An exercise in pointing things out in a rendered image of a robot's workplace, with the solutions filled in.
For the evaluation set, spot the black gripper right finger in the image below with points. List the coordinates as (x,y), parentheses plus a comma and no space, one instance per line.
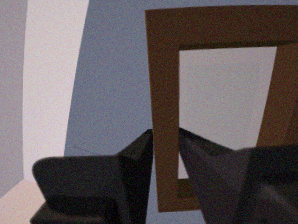
(222,178)

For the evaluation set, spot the brown wooden picture frame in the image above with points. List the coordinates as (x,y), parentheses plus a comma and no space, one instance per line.
(228,74)

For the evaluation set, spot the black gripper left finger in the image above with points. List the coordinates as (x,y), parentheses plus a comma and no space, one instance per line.
(125,177)

